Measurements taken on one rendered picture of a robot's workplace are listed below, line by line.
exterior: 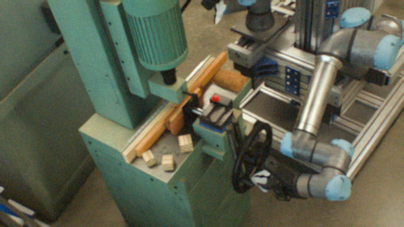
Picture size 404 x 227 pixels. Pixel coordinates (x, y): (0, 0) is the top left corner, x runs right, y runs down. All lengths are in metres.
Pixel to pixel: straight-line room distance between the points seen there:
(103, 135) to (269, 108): 1.15
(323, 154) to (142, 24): 0.69
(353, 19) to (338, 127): 0.84
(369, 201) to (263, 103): 0.82
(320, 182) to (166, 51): 0.63
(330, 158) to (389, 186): 1.28
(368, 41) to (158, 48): 0.68
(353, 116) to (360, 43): 1.19
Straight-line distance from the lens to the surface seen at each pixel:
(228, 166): 1.94
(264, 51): 2.25
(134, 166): 1.60
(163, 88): 1.60
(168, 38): 1.39
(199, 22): 3.78
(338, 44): 1.50
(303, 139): 1.40
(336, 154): 1.38
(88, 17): 1.49
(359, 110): 2.68
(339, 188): 1.32
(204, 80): 1.80
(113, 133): 1.86
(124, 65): 1.60
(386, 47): 1.49
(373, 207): 2.53
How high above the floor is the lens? 2.13
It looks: 46 degrees down
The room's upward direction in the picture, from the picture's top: 10 degrees counter-clockwise
